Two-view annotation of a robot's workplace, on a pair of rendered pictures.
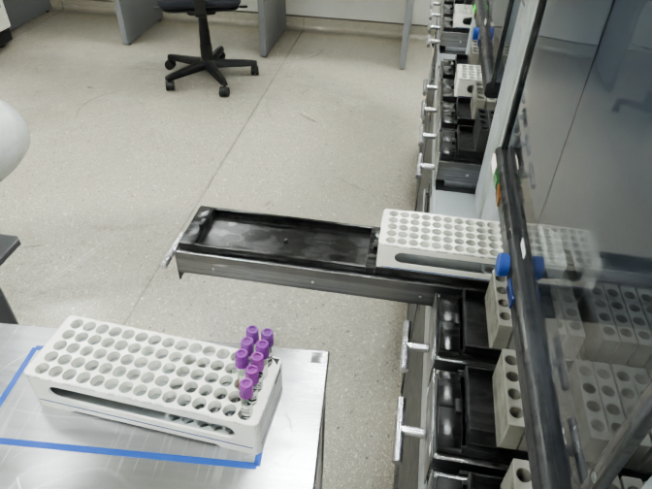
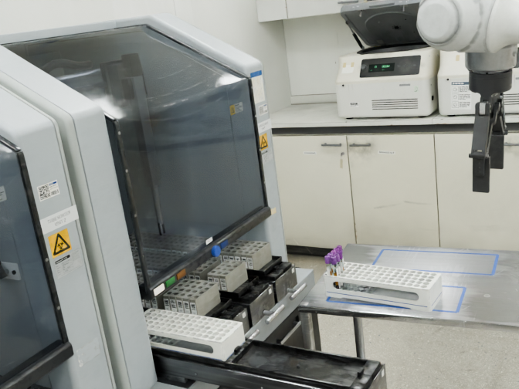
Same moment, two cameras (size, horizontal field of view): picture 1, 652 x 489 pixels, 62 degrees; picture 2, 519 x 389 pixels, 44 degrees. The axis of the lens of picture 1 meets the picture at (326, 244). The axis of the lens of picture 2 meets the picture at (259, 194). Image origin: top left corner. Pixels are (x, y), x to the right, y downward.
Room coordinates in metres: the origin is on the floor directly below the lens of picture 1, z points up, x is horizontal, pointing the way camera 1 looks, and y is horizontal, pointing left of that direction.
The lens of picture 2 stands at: (1.95, 0.54, 1.60)
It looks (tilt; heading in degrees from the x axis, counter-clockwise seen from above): 16 degrees down; 203
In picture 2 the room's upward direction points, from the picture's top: 8 degrees counter-clockwise
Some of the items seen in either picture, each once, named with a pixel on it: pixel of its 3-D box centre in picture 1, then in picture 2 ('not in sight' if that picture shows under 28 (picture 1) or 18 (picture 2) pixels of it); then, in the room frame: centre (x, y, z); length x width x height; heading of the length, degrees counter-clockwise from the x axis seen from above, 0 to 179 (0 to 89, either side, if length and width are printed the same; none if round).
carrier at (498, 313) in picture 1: (498, 310); (205, 300); (0.55, -0.25, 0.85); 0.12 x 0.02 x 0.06; 172
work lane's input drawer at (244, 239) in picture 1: (359, 260); (249, 365); (0.74, -0.06, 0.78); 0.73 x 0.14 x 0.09; 81
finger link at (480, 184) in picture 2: not in sight; (481, 174); (0.77, 0.48, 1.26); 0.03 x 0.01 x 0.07; 81
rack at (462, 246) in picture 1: (467, 249); (184, 334); (0.71, -0.24, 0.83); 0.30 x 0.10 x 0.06; 81
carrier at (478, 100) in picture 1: (477, 102); not in sight; (1.25, -0.36, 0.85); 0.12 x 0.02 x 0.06; 172
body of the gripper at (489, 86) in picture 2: not in sight; (490, 93); (0.71, 0.50, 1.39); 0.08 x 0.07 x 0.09; 171
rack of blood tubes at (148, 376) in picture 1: (159, 380); (381, 285); (0.41, 0.21, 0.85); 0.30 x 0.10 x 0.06; 78
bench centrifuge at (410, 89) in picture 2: not in sight; (396, 55); (-1.90, -0.11, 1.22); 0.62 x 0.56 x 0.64; 169
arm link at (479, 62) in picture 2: not in sight; (490, 54); (0.71, 0.50, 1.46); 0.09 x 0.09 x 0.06
